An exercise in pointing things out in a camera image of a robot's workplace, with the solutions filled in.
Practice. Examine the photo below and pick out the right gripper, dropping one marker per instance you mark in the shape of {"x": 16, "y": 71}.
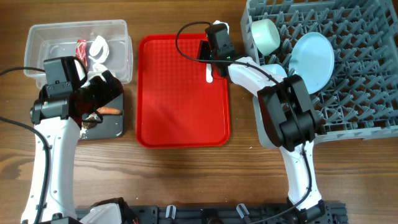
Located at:
{"x": 203, "y": 48}

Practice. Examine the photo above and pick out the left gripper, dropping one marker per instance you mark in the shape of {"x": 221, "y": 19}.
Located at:
{"x": 106, "y": 94}

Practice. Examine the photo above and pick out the white plastic spoon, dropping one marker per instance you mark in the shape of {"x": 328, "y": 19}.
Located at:
{"x": 209, "y": 76}

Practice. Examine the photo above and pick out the dark brown food scrap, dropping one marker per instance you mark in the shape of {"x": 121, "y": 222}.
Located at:
{"x": 89, "y": 122}

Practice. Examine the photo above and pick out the orange carrot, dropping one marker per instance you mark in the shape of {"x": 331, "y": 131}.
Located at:
{"x": 109, "y": 111}

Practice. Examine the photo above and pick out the white rice grains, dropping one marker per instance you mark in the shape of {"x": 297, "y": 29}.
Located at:
{"x": 83, "y": 132}

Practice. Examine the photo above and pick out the red snack wrapper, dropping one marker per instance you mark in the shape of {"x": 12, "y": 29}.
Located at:
{"x": 80, "y": 51}

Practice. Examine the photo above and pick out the white plastic wrap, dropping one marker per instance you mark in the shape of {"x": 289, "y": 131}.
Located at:
{"x": 98, "y": 54}

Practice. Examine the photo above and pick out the mint green bowl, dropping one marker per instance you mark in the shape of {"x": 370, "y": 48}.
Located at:
{"x": 265, "y": 36}

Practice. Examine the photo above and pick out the small light blue bowl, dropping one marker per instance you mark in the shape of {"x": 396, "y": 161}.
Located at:
{"x": 275, "y": 68}

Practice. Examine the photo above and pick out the large light blue plate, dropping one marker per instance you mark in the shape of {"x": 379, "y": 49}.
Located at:
{"x": 313, "y": 59}

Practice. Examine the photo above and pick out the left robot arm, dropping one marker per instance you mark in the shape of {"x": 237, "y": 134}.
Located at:
{"x": 57, "y": 116}

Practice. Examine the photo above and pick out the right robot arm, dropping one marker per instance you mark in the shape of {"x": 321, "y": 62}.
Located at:
{"x": 288, "y": 117}

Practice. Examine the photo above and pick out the grey dishwasher rack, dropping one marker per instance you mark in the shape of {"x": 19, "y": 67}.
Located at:
{"x": 360, "y": 100}

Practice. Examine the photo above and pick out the black plastic tray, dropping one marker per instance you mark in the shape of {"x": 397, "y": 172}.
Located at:
{"x": 112, "y": 125}

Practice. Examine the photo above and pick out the clear plastic bin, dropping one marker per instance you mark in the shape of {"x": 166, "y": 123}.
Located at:
{"x": 46, "y": 41}

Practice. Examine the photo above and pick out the red serving tray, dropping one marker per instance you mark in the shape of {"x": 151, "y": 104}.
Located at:
{"x": 176, "y": 107}

